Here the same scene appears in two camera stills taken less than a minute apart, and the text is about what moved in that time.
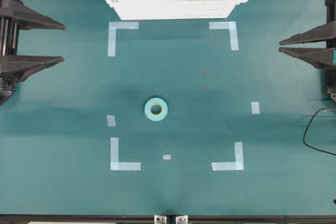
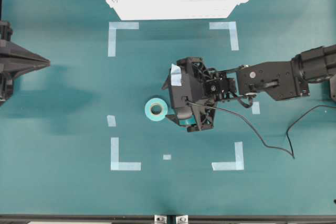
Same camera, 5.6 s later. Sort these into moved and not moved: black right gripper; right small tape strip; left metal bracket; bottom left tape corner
Moved: black right gripper
Not moved: right small tape strip; bottom left tape corner; left metal bracket
